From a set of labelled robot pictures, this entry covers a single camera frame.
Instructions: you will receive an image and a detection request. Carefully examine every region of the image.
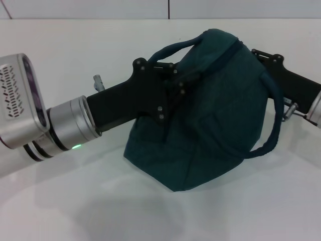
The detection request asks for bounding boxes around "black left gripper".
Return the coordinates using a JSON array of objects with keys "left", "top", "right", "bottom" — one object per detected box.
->
[{"left": 86, "top": 57, "right": 188, "bottom": 133}]

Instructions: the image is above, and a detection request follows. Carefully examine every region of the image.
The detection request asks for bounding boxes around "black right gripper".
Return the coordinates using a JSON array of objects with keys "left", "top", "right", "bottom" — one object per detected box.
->
[{"left": 251, "top": 48, "right": 321, "bottom": 114}]

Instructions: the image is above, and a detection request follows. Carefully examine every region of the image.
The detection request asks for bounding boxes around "dark blue insulated lunch bag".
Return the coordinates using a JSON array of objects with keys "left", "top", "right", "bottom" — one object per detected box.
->
[{"left": 122, "top": 28, "right": 285, "bottom": 193}]

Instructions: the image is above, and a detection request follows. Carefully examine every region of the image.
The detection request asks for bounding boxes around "right arm cable with plug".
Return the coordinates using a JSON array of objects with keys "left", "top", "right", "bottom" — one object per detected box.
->
[{"left": 282, "top": 98, "right": 318, "bottom": 126}]

